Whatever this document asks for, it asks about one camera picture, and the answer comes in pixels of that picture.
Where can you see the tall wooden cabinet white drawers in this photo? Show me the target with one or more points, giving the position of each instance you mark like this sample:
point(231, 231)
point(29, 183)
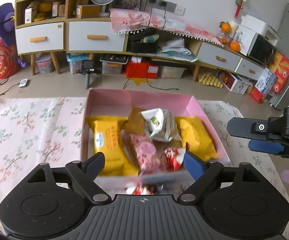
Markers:
point(94, 37)

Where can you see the camera on small tripod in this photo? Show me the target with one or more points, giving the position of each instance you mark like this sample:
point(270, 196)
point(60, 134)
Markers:
point(88, 67)

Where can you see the black white microwave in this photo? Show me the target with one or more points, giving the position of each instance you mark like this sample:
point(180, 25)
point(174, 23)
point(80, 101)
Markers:
point(262, 48)

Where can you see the white nut snack packet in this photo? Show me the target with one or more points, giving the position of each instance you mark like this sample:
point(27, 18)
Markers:
point(162, 125)

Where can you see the silver box pink inside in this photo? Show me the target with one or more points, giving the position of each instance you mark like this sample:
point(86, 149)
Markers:
point(109, 102)

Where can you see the dark yellow packet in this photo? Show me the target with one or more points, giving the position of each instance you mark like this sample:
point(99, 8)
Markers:
point(134, 122)

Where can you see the red white crinkled snack packet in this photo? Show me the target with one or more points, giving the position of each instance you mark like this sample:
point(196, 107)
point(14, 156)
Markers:
point(144, 190)

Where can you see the black wall power outlet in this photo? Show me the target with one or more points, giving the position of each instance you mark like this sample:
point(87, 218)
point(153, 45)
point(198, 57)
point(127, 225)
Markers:
point(162, 3)

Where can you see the clear plastic storage bin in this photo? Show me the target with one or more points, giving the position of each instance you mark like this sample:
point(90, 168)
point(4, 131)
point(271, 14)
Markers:
point(77, 63)
point(44, 65)

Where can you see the floral tablecloth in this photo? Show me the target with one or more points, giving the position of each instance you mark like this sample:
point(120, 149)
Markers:
point(22, 135)

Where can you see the brown cardboard box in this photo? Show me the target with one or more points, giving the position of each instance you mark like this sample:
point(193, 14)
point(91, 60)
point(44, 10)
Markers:
point(88, 11)

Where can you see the pink nougat clear packet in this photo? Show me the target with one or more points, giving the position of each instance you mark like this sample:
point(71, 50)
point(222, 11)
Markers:
point(147, 152)

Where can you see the purple plush toy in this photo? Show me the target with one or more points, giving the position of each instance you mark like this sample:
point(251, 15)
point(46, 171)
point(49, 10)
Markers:
point(4, 22)

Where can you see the pink tasselled cloth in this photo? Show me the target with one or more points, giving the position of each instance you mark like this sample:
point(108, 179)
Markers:
point(134, 20)

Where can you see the white wall socket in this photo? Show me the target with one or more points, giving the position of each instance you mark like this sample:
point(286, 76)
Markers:
point(180, 10)

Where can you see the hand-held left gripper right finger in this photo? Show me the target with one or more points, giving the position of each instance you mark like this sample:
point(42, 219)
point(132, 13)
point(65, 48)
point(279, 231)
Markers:
point(193, 163)

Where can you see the yellow egg tray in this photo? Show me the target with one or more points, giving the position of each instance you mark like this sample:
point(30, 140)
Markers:
point(210, 80)

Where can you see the small red snack packet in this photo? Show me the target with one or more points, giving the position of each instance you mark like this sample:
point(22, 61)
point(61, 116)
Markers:
point(173, 157)

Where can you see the red drum container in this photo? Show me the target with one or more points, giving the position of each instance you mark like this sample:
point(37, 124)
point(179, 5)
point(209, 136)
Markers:
point(3, 60)

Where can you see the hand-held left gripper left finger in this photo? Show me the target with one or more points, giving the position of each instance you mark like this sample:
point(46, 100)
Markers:
point(95, 162)

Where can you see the blue white milk carton box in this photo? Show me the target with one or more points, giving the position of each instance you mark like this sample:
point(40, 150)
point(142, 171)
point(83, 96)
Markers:
point(265, 81)

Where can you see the white printed cardboard box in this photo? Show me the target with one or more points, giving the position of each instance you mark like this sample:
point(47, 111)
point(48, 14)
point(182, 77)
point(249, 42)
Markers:
point(237, 83)

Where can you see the orange fruit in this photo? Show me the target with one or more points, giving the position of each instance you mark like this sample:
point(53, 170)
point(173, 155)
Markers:
point(226, 27)
point(235, 46)

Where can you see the orange red gift box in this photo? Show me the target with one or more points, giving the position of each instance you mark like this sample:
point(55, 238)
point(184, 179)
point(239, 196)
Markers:
point(282, 70)

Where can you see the red cardboard box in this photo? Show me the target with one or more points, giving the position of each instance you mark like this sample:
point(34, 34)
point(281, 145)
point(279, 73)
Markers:
point(142, 70)

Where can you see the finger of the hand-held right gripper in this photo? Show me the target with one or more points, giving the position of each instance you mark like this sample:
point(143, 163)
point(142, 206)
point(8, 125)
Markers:
point(242, 128)
point(264, 147)

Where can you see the large yellow snack packet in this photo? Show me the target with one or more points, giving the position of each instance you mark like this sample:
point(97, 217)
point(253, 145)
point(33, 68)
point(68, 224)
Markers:
point(109, 140)
point(197, 135)

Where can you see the black storage box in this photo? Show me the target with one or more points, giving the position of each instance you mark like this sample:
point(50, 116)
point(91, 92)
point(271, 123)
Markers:
point(143, 45)

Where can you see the white small floor device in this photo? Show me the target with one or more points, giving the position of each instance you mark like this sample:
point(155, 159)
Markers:
point(24, 83)

